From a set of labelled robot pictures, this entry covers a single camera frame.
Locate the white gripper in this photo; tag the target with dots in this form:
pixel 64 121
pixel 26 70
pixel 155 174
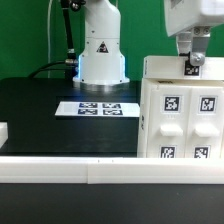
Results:
pixel 183 15

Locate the white cabinet top block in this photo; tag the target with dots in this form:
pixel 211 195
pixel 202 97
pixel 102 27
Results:
pixel 179 68

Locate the white cabinet body box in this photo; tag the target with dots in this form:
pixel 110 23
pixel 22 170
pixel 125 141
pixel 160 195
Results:
pixel 148 85

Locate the white cabinet door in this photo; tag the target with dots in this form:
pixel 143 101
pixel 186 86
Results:
pixel 206 122
pixel 168 122

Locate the white U-shaped boundary frame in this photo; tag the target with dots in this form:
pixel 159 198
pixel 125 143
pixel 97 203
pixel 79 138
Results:
pixel 110 170

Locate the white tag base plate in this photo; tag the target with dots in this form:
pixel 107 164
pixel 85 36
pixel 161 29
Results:
pixel 98 109

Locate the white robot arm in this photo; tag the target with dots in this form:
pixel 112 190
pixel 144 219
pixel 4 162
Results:
pixel 102 65

